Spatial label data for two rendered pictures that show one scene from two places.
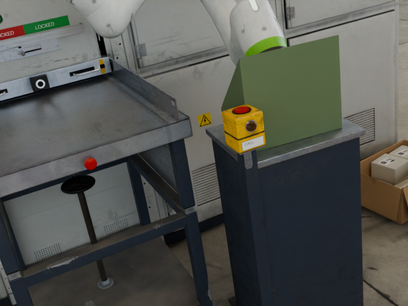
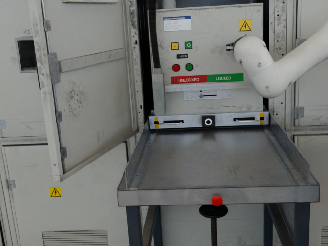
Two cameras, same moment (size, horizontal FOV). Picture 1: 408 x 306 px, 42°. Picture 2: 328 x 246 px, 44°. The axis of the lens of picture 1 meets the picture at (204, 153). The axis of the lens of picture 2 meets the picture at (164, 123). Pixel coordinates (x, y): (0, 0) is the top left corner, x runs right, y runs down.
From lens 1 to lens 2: 0.24 m
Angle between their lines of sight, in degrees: 27
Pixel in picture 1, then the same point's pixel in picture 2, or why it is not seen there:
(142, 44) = (301, 107)
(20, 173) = (160, 191)
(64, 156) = (197, 188)
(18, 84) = (192, 118)
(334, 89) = not seen: outside the picture
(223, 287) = not seen: outside the picture
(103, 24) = (263, 85)
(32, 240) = (174, 239)
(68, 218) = (205, 232)
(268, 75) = not seen: outside the picture
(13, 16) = (201, 67)
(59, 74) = (225, 117)
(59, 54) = (229, 102)
